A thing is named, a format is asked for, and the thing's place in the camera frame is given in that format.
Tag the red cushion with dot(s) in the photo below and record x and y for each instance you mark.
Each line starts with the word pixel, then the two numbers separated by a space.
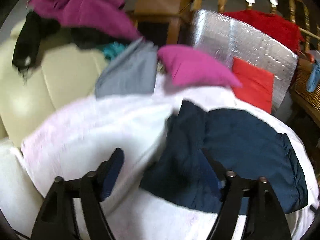
pixel 257 84

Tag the dark red blanket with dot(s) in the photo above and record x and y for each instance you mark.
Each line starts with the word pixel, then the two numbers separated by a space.
pixel 282 30

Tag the teal garment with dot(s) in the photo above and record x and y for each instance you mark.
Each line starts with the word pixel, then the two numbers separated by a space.
pixel 112 50

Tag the grey garment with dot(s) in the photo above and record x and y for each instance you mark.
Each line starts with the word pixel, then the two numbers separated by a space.
pixel 133 71

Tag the black garment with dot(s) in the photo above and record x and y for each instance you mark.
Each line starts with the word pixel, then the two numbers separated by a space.
pixel 36 29

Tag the pale pink bed blanket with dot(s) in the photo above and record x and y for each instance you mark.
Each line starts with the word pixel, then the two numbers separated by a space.
pixel 79 137

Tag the wicker basket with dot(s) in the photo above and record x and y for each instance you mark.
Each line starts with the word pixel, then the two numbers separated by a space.
pixel 303 72

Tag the wooden pillar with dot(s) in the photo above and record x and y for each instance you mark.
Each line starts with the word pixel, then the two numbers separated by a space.
pixel 163 21

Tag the light blue cloth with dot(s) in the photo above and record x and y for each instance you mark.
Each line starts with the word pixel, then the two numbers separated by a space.
pixel 314 78

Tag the wooden stair railing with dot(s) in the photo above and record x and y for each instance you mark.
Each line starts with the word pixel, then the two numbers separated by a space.
pixel 306 30

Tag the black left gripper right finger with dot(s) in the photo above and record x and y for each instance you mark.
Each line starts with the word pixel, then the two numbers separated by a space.
pixel 265 218

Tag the navy blue padded jacket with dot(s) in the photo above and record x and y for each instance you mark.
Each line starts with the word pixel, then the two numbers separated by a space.
pixel 240 142

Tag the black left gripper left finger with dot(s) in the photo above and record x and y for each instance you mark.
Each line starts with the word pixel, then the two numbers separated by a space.
pixel 57 219

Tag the cream leather sofa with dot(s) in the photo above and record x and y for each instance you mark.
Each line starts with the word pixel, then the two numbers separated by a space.
pixel 64 73

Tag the silver foil insulation panel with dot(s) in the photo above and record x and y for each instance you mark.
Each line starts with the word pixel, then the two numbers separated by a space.
pixel 224 38

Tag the magenta pillow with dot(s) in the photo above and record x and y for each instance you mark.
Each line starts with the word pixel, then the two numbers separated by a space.
pixel 188 66

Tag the purple fleece jacket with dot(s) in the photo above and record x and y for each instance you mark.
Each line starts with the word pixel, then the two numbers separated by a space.
pixel 106 16

